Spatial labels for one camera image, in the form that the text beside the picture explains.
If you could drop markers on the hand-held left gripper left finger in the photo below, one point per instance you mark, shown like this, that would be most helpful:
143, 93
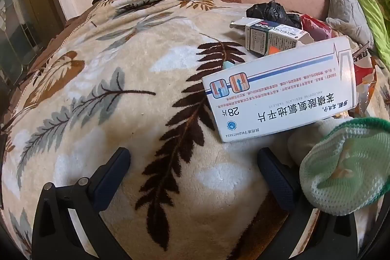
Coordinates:
111, 180

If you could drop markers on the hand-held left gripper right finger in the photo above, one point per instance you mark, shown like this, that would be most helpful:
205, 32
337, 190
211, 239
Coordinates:
278, 187

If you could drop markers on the orange crumpled snack bag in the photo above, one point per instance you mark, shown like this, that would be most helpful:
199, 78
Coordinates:
364, 74

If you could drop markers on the leaf print fleece blanket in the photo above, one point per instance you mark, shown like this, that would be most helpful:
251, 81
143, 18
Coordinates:
122, 126

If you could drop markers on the teal tissue packet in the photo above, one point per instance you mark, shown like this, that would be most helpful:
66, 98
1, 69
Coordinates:
227, 65

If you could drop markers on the black plastic bag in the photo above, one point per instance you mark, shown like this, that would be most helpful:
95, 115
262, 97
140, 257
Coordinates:
268, 13

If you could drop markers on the red purple snack wrapper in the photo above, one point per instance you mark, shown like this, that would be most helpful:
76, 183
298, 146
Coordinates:
313, 27

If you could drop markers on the brown glass panel door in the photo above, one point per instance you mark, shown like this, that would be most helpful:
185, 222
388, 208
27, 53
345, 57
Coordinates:
27, 13

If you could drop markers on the grey quilted pillow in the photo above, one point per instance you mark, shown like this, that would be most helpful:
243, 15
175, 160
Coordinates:
344, 1

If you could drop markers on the small white green medicine box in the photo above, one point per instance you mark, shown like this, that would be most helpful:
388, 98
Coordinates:
268, 37

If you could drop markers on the white green knit sock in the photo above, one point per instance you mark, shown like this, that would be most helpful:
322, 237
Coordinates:
341, 168

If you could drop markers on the large white medicine box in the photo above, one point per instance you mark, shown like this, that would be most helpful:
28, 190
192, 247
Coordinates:
283, 92

